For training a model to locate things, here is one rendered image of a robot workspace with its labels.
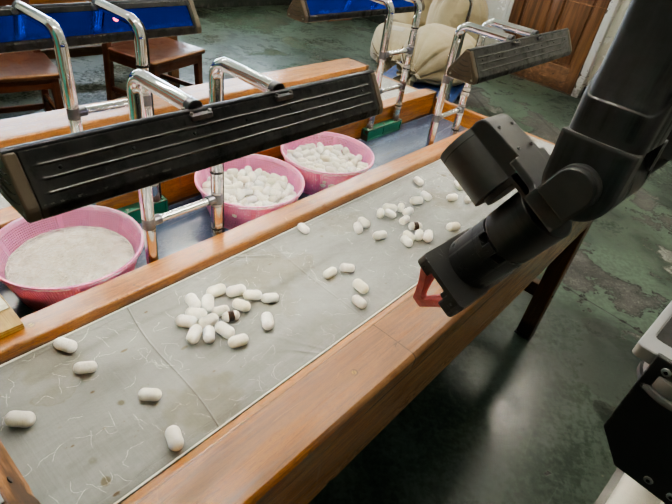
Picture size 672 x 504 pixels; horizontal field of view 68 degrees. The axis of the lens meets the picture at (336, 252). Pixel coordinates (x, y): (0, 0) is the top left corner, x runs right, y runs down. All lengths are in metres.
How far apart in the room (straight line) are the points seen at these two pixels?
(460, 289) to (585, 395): 1.62
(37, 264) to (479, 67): 1.03
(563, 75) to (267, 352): 5.09
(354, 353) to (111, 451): 0.38
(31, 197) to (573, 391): 1.86
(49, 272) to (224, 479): 0.55
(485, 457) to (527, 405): 0.30
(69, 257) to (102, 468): 0.46
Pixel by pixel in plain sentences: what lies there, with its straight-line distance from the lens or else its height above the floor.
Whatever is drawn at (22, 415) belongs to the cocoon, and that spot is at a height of 0.76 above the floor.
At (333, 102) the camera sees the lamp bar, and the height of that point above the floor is 1.08.
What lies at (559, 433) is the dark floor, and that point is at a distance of 1.93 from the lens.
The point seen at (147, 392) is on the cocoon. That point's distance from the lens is 0.79.
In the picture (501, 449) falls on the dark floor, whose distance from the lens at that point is 1.79.
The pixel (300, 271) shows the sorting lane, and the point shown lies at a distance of 1.01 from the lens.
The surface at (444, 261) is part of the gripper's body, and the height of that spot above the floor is 1.09.
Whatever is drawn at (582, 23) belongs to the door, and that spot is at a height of 0.63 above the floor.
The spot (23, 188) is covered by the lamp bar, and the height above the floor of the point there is 1.08.
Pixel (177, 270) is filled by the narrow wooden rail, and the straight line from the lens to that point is 0.97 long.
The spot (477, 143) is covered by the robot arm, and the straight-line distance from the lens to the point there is 0.47.
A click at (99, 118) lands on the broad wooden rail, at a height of 0.76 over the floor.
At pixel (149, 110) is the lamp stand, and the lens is 1.16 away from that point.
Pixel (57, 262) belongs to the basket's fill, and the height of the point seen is 0.73.
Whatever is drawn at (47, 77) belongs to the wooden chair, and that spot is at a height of 0.45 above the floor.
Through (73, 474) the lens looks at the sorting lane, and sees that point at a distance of 0.76.
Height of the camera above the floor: 1.38
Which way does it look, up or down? 36 degrees down
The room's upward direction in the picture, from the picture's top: 10 degrees clockwise
